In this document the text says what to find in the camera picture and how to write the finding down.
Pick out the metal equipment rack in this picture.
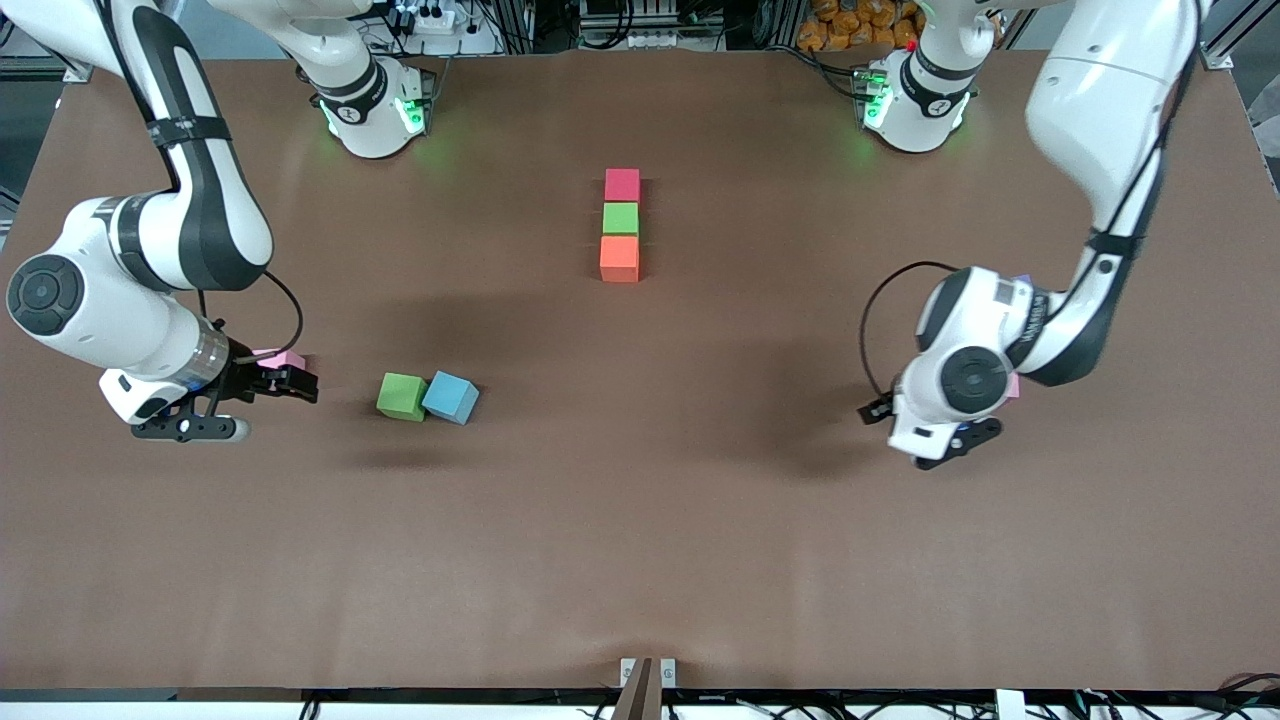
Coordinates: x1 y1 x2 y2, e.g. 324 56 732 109
578 0 701 51

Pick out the white power strip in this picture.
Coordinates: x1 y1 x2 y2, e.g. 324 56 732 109
398 3 471 33

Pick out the blue foam cube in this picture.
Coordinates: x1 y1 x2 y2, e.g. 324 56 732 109
421 371 481 426

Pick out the bag of orange fruit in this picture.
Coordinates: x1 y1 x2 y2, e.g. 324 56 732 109
798 0 921 53

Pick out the orange foam cube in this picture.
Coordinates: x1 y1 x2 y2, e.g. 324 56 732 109
599 235 641 284

